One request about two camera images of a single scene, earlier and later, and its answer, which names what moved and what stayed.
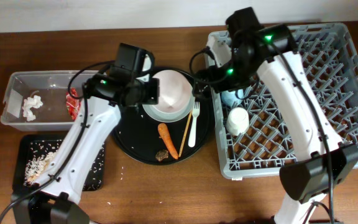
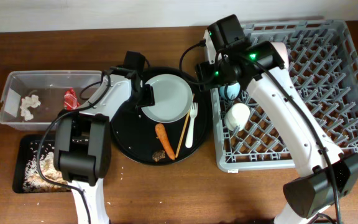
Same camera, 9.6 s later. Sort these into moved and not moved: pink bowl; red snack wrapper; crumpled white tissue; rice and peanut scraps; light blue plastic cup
Moved: pink bowl; light blue plastic cup
Not moved: red snack wrapper; rice and peanut scraps; crumpled white tissue
